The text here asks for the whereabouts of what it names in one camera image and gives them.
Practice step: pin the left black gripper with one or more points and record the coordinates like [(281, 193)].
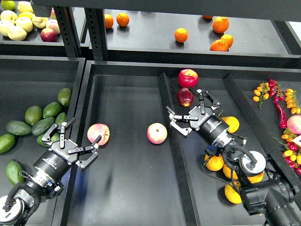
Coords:
[(62, 154)]

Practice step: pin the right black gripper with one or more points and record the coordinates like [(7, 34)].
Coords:
[(211, 126)]

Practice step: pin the dark green avocado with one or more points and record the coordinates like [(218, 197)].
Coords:
[(14, 171)]

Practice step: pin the yellow pear stem up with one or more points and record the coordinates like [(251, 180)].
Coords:
[(232, 195)]

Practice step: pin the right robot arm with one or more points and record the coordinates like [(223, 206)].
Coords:
[(261, 190)]

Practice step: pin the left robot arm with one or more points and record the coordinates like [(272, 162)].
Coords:
[(25, 197)]

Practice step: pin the green avocado lower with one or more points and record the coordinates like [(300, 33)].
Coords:
[(54, 138)]

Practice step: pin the yellow pear upper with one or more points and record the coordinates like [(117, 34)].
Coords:
[(233, 123)]

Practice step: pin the yellow pear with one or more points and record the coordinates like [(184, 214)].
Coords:
[(216, 163), (233, 123), (256, 179), (227, 172)]

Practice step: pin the dark avocado centre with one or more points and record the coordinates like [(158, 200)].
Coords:
[(42, 126)]

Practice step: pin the green avocado upper middle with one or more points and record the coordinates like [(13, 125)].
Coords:
[(52, 110)]

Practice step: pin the yellow pear left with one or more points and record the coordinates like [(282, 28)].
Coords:
[(216, 163)]

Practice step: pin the green avocado top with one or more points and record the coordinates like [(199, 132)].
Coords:
[(64, 96)]

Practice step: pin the light green avocado round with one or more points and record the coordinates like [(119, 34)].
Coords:
[(33, 114)]

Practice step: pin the dark avocado left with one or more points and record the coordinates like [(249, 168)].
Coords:
[(18, 128)]

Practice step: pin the yellow pear lower centre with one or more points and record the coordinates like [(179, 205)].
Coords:
[(227, 172)]

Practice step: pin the light green avocado far left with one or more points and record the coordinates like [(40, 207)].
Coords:
[(7, 141)]

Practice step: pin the yellow pear lower right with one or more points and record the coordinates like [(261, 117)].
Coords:
[(256, 179)]

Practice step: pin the pink apple left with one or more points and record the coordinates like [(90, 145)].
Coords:
[(97, 130)]

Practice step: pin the pink apple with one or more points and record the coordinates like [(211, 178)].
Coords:
[(97, 130), (156, 133)]

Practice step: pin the dark red apple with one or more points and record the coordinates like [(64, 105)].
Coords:
[(185, 97)]

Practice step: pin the bright red apple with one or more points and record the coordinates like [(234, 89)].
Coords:
[(187, 77)]

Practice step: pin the black centre tray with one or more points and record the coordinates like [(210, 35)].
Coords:
[(133, 182)]

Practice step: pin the pink apple centre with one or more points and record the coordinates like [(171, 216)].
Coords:
[(156, 133)]

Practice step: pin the orange cherry tomato vine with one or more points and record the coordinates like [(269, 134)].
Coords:
[(261, 93)]

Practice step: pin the orange front right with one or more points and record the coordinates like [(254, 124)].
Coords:
[(219, 45)]

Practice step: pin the red cherry tomato cluster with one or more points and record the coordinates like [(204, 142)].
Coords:
[(275, 90)]

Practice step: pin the red chili pepper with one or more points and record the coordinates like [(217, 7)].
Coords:
[(282, 119)]

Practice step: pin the orange small right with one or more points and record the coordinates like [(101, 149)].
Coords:
[(228, 38)]

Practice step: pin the orange centre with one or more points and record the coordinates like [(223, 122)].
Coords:
[(181, 35)]

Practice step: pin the black tray divider left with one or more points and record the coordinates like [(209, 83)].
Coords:
[(177, 151)]

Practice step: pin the pink apple right edge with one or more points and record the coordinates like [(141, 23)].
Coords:
[(294, 124)]

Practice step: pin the large orange right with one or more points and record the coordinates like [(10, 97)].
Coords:
[(220, 24)]

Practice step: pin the orange hidden under shelf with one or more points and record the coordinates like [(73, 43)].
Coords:
[(208, 17)]

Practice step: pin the mixed cherry tomatoes lower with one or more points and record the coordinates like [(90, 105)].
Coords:
[(290, 151)]

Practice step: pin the black upper shelf tray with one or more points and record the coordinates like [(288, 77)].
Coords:
[(149, 38)]

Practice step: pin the green avocado by wall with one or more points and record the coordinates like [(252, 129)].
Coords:
[(61, 117)]

